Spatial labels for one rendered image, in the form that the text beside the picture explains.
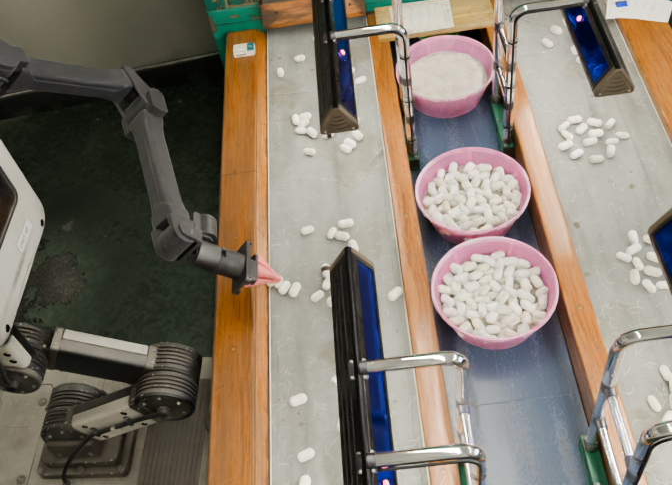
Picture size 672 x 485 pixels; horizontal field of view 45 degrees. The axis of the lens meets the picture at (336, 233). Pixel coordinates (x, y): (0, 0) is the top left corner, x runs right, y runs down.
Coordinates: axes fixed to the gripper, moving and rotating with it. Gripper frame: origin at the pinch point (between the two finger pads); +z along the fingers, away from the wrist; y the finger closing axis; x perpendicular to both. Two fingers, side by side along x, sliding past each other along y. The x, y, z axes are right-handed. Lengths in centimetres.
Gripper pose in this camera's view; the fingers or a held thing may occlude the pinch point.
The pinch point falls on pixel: (276, 279)
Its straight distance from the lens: 174.1
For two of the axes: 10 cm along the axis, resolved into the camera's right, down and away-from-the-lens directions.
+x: -5.5, 5.5, 6.3
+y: -0.5, -7.8, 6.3
